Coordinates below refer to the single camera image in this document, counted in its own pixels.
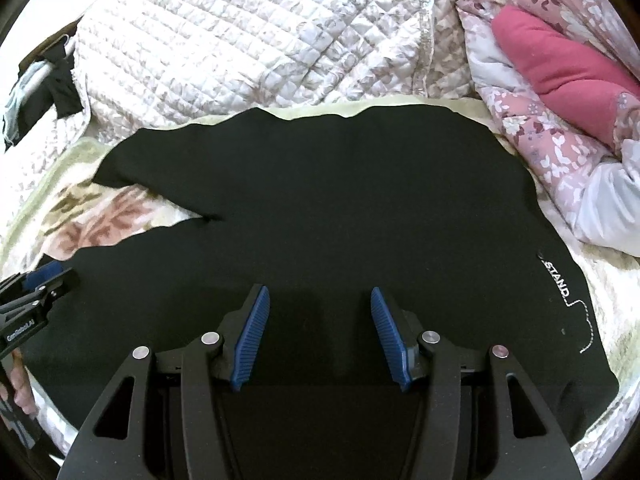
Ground black pants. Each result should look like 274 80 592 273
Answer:
22 105 618 479

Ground person's left hand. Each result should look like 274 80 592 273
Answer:
1 349 37 416

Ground floral fleece blanket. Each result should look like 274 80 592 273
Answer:
0 94 640 480

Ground dark clothes pile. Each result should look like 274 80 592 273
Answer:
2 34 82 148

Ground white quilted bedspread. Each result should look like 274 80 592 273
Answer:
1 0 471 196

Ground pink floral comforter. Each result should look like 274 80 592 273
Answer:
457 0 639 255

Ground magenta pillow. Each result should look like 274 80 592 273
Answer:
491 6 639 151

